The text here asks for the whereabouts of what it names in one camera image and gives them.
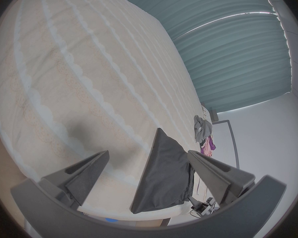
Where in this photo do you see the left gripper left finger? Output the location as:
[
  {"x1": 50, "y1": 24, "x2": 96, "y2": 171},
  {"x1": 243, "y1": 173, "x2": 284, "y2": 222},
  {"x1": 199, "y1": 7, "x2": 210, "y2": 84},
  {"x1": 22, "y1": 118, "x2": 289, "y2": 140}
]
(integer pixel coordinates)
[{"x1": 40, "y1": 150, "x2": 110, "y2": 206}]

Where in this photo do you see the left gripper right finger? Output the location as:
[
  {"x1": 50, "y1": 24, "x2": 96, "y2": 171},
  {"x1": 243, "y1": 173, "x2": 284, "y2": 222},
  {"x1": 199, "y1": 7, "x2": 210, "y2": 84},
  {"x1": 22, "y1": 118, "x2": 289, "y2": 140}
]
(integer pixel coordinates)
[{"x1": 187, "y1": 150, "x2": 256, "y2": 205}]

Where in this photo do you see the black T-shirt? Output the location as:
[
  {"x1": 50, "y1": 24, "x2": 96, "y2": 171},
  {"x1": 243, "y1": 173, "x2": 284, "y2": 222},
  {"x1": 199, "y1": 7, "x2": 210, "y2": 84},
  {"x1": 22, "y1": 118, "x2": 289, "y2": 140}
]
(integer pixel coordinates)
[{"x1": 130, "y1": 127, "x2": 195, "y2": 214}]

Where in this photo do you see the pile of clothes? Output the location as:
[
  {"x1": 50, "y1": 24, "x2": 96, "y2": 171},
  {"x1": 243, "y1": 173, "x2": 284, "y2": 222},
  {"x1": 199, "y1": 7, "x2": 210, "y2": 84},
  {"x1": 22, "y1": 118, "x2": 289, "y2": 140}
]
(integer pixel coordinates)
[{"x1": 197, "y1": 135, "x2": 217, "y2": 200}]

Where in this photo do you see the bed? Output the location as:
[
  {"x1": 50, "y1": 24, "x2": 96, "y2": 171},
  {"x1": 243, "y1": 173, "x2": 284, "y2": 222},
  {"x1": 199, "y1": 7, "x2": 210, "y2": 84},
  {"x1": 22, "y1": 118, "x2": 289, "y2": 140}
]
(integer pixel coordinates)
[{"x1": 0, "y1": 0, "x2": 240, "y2": 229}]

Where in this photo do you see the grey garment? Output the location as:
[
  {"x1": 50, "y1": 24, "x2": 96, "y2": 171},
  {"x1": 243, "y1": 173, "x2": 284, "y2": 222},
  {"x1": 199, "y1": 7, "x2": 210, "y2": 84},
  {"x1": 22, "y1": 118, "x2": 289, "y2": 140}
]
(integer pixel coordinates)
[{"x1": 194, "y1": 115, "x2": 213, "y2": 143}]

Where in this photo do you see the white printed pillow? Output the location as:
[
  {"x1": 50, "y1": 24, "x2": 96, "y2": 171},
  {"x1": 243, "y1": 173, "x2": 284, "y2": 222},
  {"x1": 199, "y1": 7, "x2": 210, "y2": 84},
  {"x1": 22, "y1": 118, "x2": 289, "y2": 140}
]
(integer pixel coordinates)
[{"x1": 201, "y1": 103, "x2": 212, "y2": 120}]

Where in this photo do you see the blue-green curtain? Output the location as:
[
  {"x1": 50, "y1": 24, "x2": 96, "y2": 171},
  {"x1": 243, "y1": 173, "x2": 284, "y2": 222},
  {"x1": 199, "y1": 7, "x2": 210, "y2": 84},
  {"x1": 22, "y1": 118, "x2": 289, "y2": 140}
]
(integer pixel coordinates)
[
  {"x1": 173, "y1": 11, "x2": 294, "y2": 113},
  {"x1": 116, "y1": 0, "x2": 275, "y2": 41}
]

